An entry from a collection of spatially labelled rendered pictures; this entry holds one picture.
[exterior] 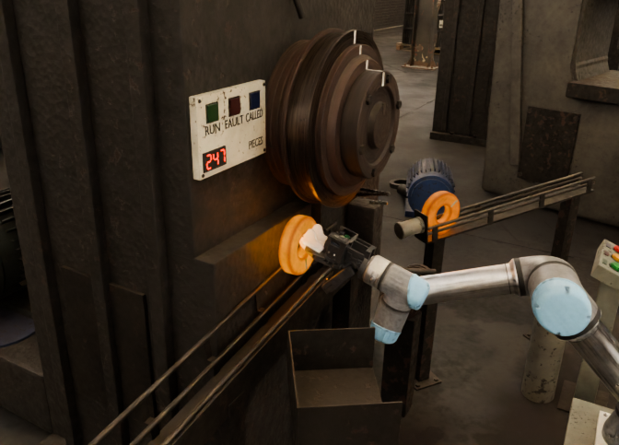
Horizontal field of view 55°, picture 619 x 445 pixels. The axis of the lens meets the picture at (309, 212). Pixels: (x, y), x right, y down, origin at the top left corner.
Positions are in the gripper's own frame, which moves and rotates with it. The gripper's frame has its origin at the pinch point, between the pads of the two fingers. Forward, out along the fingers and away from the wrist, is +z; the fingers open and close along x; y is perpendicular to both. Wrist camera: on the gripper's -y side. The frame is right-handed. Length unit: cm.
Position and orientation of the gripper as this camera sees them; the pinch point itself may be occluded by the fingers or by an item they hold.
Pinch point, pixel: (298, 238)
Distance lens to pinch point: 154.6
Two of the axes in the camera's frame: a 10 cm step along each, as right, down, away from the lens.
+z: -8.4, -4.3, 3.3
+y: 2.4, -8.4, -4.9
